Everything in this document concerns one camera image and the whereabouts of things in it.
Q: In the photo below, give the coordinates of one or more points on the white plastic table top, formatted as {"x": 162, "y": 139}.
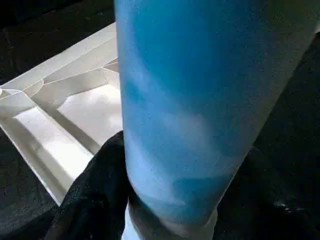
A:
{"x": 62, "y": 100}

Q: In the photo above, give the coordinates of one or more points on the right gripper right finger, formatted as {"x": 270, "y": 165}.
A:
{"x": 270, "y": 200}

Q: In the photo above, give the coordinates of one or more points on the white plastic table leg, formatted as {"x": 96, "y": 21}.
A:
{"x": 187, "y": 100}

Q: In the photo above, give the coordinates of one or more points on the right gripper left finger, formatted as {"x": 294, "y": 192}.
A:
{"x": 95, "y": 195}

